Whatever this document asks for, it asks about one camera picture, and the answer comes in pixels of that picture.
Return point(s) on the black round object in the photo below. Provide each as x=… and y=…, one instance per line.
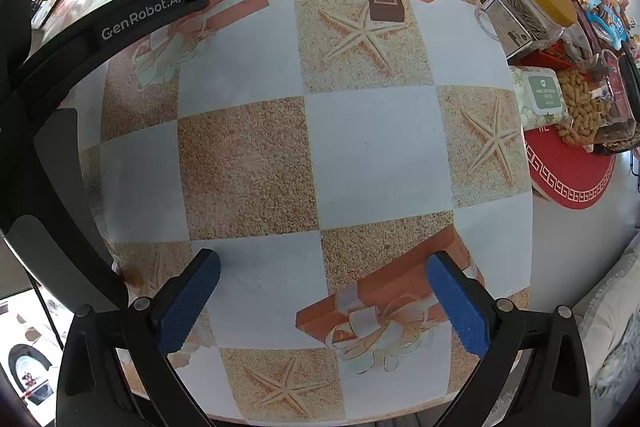
x=27, y=372

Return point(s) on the red round patterned mat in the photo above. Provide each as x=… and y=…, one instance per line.
x=570, y=177

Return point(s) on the wet wipes pack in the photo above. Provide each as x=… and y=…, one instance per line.
x=542, y=94

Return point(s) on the white cushion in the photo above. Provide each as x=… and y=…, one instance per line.
x=610, y=322

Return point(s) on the blue printed snack bag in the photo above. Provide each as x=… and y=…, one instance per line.
x=607, y=24

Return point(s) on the clear plastic snack container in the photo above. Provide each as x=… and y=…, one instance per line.
x=617, y=127

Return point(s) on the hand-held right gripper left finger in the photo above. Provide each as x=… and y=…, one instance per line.
x=192, y=302

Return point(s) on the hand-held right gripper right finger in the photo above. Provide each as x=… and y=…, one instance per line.
x=457, y=307

